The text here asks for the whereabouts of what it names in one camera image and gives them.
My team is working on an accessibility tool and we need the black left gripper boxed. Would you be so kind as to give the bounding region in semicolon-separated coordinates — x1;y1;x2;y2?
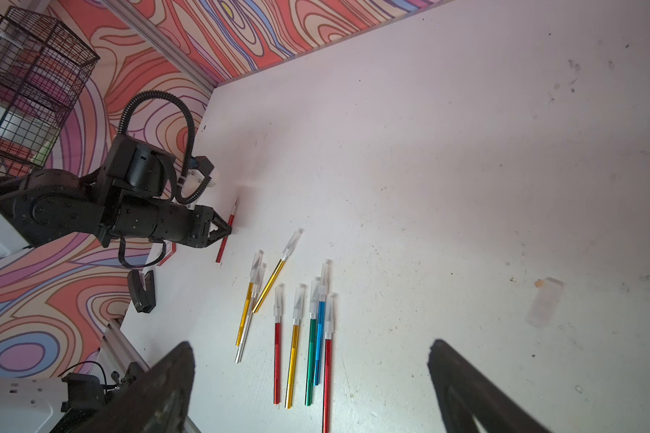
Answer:
94;135;232;248

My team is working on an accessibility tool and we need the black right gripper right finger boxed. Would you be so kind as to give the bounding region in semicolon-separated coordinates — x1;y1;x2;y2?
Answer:
428;339;547;432

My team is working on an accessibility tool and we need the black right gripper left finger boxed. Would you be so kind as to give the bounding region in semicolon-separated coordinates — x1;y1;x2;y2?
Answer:
81;341;195;433

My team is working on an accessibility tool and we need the clear plastic knife cap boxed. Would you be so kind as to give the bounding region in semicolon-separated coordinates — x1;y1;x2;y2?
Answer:
525;278;564;328

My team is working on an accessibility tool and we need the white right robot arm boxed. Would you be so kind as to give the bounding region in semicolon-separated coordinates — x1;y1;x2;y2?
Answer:
0;340;545;432

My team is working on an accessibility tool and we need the yellow capped knife angled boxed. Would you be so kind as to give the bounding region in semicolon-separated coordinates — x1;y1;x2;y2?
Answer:
252;228;303;313

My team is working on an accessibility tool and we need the red capped knife left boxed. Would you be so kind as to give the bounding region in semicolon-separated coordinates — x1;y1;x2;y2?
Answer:
273;283;285;405

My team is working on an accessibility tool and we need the red capped knife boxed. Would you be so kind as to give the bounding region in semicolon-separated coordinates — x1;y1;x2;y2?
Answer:
322;294;336;433
273;283;285;405

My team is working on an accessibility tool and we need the yellow capped knife middle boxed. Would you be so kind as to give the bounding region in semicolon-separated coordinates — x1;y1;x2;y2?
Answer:
285;284;307;409

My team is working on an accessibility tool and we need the green capped knife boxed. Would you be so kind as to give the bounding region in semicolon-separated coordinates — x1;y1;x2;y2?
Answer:
304;277;321;406

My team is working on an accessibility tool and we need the blue capped knife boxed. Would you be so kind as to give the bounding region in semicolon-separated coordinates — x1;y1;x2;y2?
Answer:
312;260;332;386

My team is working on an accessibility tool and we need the red capped knife right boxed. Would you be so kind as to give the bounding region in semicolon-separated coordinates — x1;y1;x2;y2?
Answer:
322;294;336;433

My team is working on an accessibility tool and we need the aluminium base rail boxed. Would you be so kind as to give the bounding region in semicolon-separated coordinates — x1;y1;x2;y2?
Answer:
99;322;200;432

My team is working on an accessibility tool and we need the aluminium frame corner post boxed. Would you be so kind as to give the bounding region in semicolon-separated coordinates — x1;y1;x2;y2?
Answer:
100;0;217;96

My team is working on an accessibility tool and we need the black wire basket left wall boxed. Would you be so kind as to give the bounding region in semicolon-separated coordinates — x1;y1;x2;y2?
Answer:
0;6;99;178

